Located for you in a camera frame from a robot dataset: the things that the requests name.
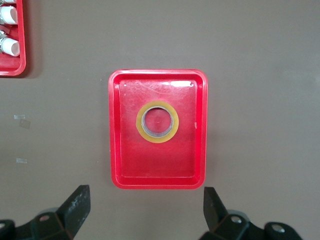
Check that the yellow packing tape roll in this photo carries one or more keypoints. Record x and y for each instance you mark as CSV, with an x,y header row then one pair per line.
x,y
157,140

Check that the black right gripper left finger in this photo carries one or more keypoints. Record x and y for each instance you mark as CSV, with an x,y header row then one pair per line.
x,y
72,212

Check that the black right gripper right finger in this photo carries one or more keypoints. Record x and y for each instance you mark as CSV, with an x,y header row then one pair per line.
x,y
215,215

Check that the clear tape strip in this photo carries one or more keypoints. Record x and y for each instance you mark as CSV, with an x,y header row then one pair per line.
x,y
22,160
19,116

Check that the translucent square tape patch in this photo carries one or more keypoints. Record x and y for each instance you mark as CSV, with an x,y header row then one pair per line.
x,y
24,124

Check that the red plastic tray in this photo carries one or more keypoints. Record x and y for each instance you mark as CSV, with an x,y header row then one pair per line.
x,y
12,68
160,165

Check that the white-ended metal pipe fitting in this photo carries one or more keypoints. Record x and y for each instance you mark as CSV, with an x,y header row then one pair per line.
x,y
8,15
8,46

